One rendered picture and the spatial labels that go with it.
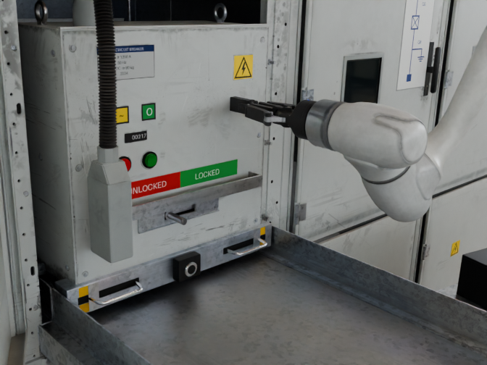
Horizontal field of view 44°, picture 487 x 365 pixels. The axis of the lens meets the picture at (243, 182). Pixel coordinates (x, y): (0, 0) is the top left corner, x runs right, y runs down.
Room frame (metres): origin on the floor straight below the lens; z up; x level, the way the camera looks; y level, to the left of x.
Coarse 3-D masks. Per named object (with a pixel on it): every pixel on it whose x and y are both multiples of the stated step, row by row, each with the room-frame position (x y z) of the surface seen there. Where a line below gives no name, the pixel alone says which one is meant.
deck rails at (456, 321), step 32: (288, 256) 1.32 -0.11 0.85; (320, 256) 1.25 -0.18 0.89; (352, 288) 1.17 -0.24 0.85; (384, 288) 1.13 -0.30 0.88; (416, 288) 1.07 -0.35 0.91; (64, 320) 0.98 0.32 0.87; (416, 320) 1.05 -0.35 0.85; (448, 320) 1.02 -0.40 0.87; (480, 320) 0.98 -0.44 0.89; (96, 352) 0.90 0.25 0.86; (128, 352) 0.82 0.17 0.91; (480, 352) 0.94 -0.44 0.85
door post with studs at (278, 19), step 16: (272, 0) 1.41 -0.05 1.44; (288, 0) 1.44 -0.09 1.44; (272, 16) 1.41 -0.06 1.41; (288, 16) 1.44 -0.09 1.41; (272, 32) 1.41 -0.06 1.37; (272, 48) 1.41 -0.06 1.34; (272, 64) 1.41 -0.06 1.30; (272, 80) 1.41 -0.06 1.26; (272, 96) 1.42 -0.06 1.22; (272, 128) 1.42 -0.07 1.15; (272, 144) 1.42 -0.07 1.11; (272, 160) 1.42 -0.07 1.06; (272, 176) 1.42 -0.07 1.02; (272, 192) 1.43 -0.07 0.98; (272, 208) 1.43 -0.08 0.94; (272, 224) 1.43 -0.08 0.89
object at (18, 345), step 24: (0, 48) 0.96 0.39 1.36; (0, 144) 0.91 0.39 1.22; (0, 240) 0.94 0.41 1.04; (0, 264) 0.91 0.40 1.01; (0, 288) 0.88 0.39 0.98; (24, 288) 0.98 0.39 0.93; (0, 312) 0.85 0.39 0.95; (24, 312) 0.96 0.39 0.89; (0, 336) 0.83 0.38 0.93; (24, 336) 0.96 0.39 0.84; (0, 360) 0.80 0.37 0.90; (24, 360) 0.87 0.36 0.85
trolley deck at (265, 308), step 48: (192, 288) 1.16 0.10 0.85; (240, 288) 1.16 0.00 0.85; (288, 288) 1.17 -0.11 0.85; (48, 336) 0.96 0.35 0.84; (144, 336) 0.96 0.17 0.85; (192, 336) 0.97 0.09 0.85; (240, 336) 0.97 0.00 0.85; (288, 336) 0.98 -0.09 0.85; (336, 336) 0.99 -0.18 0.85; (384, 336) 0.99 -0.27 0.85; (432, 336) 1.00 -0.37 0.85
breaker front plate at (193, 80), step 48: (192, 48) 1.20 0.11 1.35; (240, 48) 1.29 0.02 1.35; (96, 96) 1.05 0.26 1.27; (144, 96) 1.12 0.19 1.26; (192, 96) 1.20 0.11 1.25; (240, 96) 1.29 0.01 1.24; (96, 144) 1.05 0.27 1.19; (144, 144) 1.12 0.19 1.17; (192, 144) 1.20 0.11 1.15; (240, 144) 1.29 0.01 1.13; (240, 192) 1.30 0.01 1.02; (144, 240) 1.12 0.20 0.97; (192, 240) 1.20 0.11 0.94
